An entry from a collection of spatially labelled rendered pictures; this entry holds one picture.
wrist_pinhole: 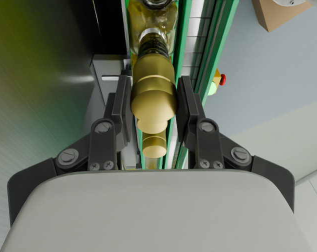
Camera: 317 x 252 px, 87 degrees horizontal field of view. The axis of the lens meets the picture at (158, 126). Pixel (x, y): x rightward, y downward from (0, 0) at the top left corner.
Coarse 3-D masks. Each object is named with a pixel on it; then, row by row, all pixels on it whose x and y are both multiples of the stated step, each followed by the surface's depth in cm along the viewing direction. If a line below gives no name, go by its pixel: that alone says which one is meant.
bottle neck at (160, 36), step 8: (144, 32) 17; (152, 32) 16; (160, 32) 17; (144, 40) 16; (152, 40) 15; (160, 40) 16; (144, 48) 15; (152, 48) 14; (160, 48) 15; (168, 56) 15
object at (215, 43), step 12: (216, 0) 33; (228, 0) 28; (216, 12) 33; (228, 12) 28; (216, 24) 34; (228, 24) 29; (216, 36) 33; (216, 48) 33; (204, 60) 40; (216, 60) 34; (204, 72) 41; (204, 84) 40; (204, 96) 41; (180, 156) 76; (180, 168) 74
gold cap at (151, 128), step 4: (140, 120) 18; (140, 124) 18; (144, 124) 18; (148, 124) 18; (152, 124) 18; (156, 124) 18; (160, 124) 18; (164, 124) 18; (140, 128) 19; (144, 128) 19; (148, 128) 19; (152, 128) 19; (156, 128) 19; (160, 128) 19; (164, 128) 19; (148, 132) 19; (152, 132) 19; (156, 132) 19
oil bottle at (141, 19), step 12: (132, 12) 17; (144, 12) 17; (156, 12) 17; (168, 12) 17; (132, 24) 17; (144, 24) 17; (156, 24) 17; (168, 24) 17; (132, 36) 18; (168, 36) 18; (132, 48) 19; (168, 48) 19
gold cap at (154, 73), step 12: (144, 60) 13; (156, 60) 13; (168, 60) 13; (132, 72) 14; (144, 72) 12; (156, 72) 12; (168, 72) 12; (132, 84) 12; (144, 84) 11; (156, 84) 11; (168, 84) 11; (132, 96) 11; (144, 96) 11; (156, 96) 11; (168, 96) 11; (132, 108) 12; (144, 108) 12; (156, 108) 12; (168, 108) 12; (144, 120) 13; (156, 120) 13
